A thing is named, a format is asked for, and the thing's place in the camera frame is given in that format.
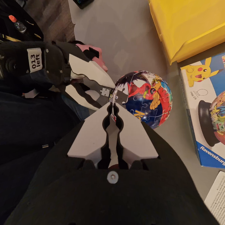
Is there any small bottle orange cap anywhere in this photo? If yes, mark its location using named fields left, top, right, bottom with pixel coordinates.
left=8, top=15, right=27, bottom=34

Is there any printed instruction leaflet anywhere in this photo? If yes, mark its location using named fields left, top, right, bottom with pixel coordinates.
left=204, top=171, right=225, bottom=225

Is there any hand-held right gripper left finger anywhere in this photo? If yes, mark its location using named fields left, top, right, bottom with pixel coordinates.
left=67, top=102, right=113, bottom=169

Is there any black bag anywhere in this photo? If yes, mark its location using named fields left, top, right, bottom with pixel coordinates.
left=0, top=0, right=44, bottom=42

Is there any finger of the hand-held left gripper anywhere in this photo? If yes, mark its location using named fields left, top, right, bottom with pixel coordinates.
left=69, top=53, right=116, bottom=88
left=65, top=84, right=103, bottom=111

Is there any black electronic device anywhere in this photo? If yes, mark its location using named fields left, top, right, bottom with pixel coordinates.
left=73, top=0, right=94, bottom=9

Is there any blue puzzle box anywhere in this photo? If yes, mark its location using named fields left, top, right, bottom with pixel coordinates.
left=179, top=52, right=225, bottom=167

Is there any person's dark jacket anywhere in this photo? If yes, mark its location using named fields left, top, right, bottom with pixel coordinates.
left=0, top=77, right=86, bottom=225

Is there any person's blue jeans leg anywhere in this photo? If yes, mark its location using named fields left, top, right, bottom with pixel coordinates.
left=61, top=94, right=90, bottom=122

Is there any yellow plastic bin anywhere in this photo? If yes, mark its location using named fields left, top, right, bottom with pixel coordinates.
left=147, top=0, right=225, bottom=66

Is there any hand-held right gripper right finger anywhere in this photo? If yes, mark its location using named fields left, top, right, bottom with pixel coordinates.
left=114, top=103, right=159, bottom=170

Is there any curved puzzle piece red print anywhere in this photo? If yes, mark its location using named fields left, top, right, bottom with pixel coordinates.
left=110, top=89, right=119, bottom=122

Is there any person's left hand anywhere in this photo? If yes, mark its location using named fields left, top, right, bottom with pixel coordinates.
left=76, top=44, right=109, bottom=72

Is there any colourful cartoon puzzle ball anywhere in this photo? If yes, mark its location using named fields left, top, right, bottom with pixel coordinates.
left=108, top=70, right=173, bottom=130

